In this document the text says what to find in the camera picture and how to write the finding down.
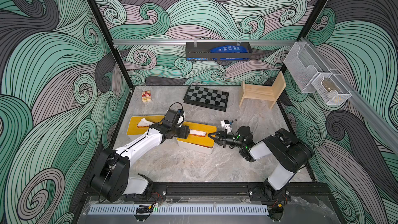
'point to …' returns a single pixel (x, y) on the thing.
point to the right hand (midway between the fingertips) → (208, 135)
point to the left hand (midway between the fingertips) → (185, 128)
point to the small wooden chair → (269, 93)
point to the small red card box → (146, 96)
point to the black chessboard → (207, 98)
